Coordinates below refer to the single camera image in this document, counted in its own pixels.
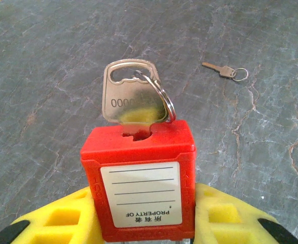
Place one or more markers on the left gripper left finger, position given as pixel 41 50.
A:
pixel 62 223

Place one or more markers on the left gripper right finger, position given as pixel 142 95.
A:
pixel 227 223

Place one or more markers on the red safety padlock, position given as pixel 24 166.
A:
pixel 138 152

